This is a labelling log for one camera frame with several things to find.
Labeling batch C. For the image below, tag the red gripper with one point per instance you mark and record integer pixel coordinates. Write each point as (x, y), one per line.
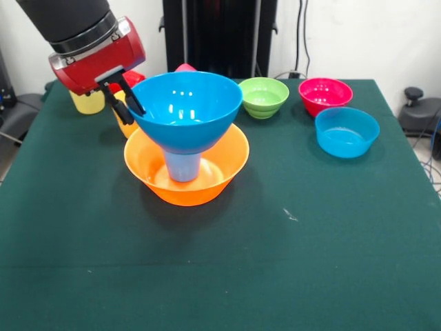
(100, 65)

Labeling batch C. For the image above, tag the red cup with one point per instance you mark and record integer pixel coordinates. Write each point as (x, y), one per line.
(132, 78)

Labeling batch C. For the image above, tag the large blue bowl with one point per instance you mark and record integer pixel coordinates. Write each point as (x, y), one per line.
(186, 127)

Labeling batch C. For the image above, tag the pink cup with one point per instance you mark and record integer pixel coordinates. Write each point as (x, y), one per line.
(186, 68)

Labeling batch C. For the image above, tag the blue cup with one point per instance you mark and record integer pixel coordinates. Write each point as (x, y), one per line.
(182, 169)

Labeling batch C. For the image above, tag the large orange bowl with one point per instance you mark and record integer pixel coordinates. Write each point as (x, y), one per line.
(186, 194)

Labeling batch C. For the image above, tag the small yellow orange cup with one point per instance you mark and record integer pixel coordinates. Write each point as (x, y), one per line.
(129, 131)

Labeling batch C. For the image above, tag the pale yellow cup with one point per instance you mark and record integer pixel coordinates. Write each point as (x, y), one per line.
(86, 103)

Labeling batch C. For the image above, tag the black equipment box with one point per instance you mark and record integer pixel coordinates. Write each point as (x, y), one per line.
(5, 89)

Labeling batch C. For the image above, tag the green bowl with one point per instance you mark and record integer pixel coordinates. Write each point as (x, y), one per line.
(265, 103)

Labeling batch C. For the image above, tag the dark green table cloth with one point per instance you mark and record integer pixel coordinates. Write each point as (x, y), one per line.
(206, 258)

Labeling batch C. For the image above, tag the pink bowl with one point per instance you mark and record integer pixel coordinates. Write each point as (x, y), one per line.
(324, 103)

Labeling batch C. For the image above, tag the light blue shallow bowl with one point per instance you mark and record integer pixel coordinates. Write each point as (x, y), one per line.
(344, 145)

